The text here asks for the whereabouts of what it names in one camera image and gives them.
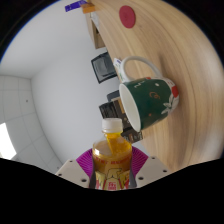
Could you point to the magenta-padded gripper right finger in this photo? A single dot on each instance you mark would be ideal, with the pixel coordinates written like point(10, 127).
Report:
point(150, 170)

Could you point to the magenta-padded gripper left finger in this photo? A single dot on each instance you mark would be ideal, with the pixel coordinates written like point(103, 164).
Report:
point(71, 171)

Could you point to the yellow drink bottle white cap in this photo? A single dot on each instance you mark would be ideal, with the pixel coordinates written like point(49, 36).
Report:
point(111, 160)

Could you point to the large dark printed cardboard box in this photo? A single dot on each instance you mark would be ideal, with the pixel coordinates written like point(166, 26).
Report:
point(115, 111)

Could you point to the green and white mug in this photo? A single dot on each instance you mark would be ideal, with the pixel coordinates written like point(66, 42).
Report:
point(153, 100)

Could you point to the small rectangular ceiling light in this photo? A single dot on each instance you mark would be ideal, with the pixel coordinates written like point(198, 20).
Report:
point(6, 141)

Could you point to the black mesh office chair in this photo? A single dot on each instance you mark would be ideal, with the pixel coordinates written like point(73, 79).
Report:
point(104, 68)

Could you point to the white printed leaflet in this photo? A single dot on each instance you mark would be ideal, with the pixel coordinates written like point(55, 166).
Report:
point(117, 65)

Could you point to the wooden side desk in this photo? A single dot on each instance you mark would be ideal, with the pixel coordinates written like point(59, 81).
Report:
point(96, 33)

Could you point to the flat round red coaster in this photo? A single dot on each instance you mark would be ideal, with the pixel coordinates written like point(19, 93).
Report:
point(127, 16)

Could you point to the orange-brown box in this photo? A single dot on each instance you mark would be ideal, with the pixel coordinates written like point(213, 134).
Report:
point(88, 8)

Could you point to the tall purple box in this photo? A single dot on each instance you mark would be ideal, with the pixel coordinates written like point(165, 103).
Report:
point(76, 6)

